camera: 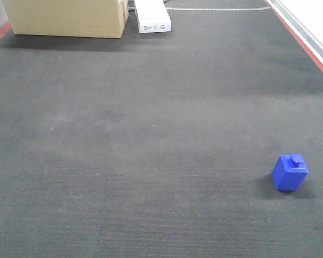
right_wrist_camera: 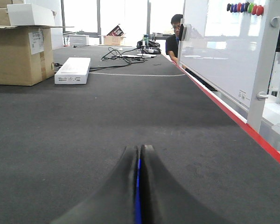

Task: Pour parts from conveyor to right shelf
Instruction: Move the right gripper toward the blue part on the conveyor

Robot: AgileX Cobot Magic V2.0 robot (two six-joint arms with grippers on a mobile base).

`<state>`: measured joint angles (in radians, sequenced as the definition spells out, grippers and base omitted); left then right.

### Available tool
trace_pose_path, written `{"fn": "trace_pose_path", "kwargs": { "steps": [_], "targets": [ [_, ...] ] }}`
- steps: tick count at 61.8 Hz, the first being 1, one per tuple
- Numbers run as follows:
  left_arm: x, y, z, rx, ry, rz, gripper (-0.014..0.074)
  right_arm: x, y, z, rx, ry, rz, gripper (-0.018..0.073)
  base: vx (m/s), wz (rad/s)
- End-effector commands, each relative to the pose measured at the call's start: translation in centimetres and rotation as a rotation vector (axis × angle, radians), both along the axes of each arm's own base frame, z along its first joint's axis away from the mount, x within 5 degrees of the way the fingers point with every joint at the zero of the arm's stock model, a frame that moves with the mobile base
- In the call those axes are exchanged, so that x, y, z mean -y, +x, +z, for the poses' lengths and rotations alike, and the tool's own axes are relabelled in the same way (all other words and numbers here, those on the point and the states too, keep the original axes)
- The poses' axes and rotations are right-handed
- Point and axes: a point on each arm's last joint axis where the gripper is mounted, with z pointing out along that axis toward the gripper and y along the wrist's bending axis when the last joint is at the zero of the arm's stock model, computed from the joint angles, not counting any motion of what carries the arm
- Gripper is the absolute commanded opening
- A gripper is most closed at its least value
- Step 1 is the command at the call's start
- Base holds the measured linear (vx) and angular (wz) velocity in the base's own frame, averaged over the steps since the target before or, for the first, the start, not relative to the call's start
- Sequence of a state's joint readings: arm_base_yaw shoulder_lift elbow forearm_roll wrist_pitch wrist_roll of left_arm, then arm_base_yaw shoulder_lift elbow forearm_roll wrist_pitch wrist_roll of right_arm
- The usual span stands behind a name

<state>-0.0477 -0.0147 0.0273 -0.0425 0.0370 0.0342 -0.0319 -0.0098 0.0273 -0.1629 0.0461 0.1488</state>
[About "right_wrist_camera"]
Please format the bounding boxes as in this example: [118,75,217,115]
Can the white box on cardboard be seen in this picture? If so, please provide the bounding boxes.
[7,3,55,27]

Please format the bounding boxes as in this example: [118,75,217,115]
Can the blue plastic part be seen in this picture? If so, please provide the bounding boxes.
[135,159,142,224]

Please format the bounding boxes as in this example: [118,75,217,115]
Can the large brown cardboard box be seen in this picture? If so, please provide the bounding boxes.
[0,27,54,86]

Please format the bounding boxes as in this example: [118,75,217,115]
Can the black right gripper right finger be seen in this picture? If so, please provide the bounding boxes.
[139,145,230,224]

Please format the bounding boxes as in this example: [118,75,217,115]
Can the seated man in black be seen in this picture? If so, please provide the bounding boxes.
[165,14,183,63]

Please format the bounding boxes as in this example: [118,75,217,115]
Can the open cardboard box far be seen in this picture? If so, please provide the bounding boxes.
[103,25,126,46]

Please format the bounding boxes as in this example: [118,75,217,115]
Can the row of coloured magnets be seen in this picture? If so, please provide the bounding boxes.
[226,1,264,16]

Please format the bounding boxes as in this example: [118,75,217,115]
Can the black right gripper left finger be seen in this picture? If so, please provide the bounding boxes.
[52,146,139,224]

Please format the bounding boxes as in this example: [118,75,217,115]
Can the white whiteboard on stand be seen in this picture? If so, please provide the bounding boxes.
[178,0,280,131]

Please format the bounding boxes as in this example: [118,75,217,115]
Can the long white carton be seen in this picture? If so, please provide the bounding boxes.
[54,57,91,84]

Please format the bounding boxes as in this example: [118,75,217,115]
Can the white printer far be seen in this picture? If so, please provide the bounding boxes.
[69,35,89,46]

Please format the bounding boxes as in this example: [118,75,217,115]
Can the black tangled cable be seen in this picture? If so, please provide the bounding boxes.
[89,47,147,71]

